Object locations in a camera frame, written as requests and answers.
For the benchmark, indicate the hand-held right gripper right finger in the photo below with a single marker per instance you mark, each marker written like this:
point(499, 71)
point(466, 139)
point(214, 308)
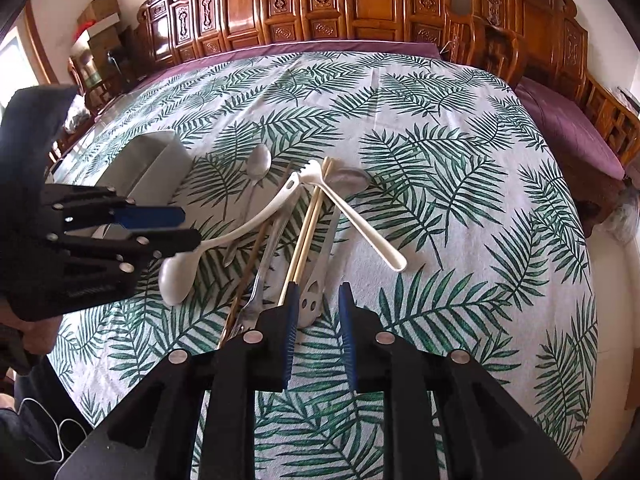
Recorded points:
point(347, 345)

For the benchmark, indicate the wooden armchair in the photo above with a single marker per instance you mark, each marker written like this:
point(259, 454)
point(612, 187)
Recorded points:
point(500, 45)

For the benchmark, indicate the person's dark clothing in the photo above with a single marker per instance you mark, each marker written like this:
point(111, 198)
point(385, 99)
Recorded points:
point(30, 440)

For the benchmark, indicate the dark wooden chair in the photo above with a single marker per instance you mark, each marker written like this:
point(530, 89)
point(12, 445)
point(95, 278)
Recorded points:
point(97, 82)

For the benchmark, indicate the metal fork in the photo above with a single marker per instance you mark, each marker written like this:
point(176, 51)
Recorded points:
point(262, 280)
point(312, 305)

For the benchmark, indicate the metal spoon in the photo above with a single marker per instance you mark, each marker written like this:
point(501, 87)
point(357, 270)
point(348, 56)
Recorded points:
point(259, 160)
point(352, 180)

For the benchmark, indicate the cardboard box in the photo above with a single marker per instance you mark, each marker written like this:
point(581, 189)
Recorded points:
point(105, 37)
point(100, 7)

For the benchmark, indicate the person's left hand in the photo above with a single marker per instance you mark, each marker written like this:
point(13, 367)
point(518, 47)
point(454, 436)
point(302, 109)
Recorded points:
point(40, 335)

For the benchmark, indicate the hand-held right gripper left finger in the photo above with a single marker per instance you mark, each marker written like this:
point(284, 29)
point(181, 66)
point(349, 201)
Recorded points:
point(287, 345)

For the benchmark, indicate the white plastic container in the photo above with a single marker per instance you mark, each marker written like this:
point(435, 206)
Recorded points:
point(150, 170)

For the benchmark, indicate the dark wooden chopstick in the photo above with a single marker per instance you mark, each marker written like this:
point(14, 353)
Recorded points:
point(243, 287)
point(234, 321)

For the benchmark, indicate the white ladle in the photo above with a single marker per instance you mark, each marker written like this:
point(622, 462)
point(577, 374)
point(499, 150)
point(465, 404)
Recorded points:
point(175, 280)

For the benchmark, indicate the light wooden chopstick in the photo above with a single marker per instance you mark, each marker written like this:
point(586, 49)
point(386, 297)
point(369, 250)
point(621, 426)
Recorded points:
point(301, 240)
point(307, 240)

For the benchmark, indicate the white slotted spoon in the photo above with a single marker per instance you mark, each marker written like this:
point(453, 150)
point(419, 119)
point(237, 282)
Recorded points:
point(370, 235)

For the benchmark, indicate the purple cloth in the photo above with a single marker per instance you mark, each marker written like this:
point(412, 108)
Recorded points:
point(300, 46)

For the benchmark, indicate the clear plastic bag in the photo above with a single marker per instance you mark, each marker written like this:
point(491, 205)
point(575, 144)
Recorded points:
point(622, 220)

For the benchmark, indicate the purple seat cushion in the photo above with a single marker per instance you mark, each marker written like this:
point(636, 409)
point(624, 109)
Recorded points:
point(565, 120)

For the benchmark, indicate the short carved wooden bench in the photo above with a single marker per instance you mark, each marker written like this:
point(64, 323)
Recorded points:
point(540, 20)

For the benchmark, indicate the leaf print tablecloth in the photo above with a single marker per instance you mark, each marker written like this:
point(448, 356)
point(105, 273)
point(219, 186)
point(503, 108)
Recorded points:
point(425, 110)

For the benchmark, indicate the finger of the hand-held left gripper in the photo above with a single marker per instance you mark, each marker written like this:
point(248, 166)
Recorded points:
point(150, 216)
point(170, 244)

